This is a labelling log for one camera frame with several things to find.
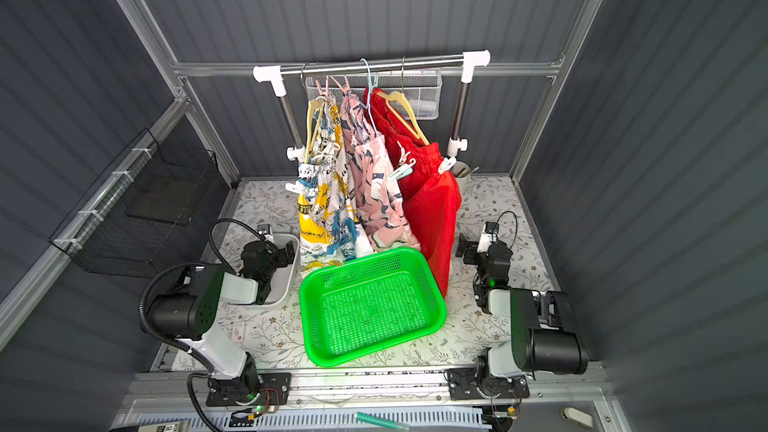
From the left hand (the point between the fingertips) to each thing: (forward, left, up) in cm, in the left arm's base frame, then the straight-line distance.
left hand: (279, 243), depth 96 cm
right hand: (-2, -65, +6) cm, 65 cm away
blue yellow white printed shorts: (-10, -21, +21) cm, 31 cm away
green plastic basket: (-19, -30, -4) cm, 36 cm away
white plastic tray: (-15, -5, -1) cm, 15 cm away
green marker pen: (-47, -34, -4) cm, 58 cm away
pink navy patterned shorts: (-11, -35, +30) cm, 47 cm away
